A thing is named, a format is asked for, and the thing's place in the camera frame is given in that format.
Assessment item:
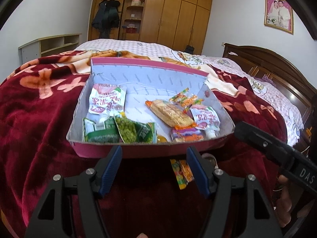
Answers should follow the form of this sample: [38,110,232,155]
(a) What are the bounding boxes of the brown chocolate ball candy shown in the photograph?
[202,153,219,169]

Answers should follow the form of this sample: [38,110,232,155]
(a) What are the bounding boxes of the colourful gummy candy packet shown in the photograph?
[170,159,194,190]

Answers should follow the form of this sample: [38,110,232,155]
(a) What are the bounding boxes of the purple jelly cup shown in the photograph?
[171,128,204,142]

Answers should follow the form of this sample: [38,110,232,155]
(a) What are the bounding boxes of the green pea snack bag barcode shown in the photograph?
[82,117,120,143]

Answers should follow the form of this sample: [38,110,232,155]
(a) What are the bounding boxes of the yellow egg jelly cup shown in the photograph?
[157,135,167,143]

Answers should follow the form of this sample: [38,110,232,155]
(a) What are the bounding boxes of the orange rice cracker packet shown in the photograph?
[145,99,196,128]

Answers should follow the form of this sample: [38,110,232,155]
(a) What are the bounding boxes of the green pea snack bag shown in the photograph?
[115,116,157,144]

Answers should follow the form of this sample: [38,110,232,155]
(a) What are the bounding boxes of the pink peach jelly pouch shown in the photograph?
[88,83,127,118]

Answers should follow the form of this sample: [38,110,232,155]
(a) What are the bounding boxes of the person's hand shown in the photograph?
[274,175,308,227]

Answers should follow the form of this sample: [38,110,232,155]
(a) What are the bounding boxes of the pink checked bed sheet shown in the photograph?
[76,39,304,146]

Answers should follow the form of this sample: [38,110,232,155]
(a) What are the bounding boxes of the dark wooden headboard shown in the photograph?
[223,43,316,123]

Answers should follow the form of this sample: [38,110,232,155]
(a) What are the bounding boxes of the red floral plush blanket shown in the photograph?
[1,50,287,237]

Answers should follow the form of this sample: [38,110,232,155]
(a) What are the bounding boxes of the pink cardboard box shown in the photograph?
[67,58,235,158]

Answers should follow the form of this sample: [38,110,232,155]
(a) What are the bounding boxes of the black bag near wardrobe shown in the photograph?
[184,45,195,54]

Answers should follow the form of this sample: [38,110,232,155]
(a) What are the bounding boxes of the framed wedding photo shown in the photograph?
[264,0,294,35]

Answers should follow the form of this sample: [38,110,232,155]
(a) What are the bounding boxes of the white low shelf unit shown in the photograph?
[18,33,81,64]

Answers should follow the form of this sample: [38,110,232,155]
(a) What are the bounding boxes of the wooden wardrobe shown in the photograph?
[88,0,212,54]

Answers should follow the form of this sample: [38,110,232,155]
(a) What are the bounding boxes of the red pot on shelf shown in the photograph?
[126,24,137,34]

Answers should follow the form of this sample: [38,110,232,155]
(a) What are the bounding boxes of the dark hanging jackets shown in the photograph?
[91,0,120,39]

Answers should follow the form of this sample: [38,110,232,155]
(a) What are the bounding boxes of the round box on shelf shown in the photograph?
[131,0,142,7]

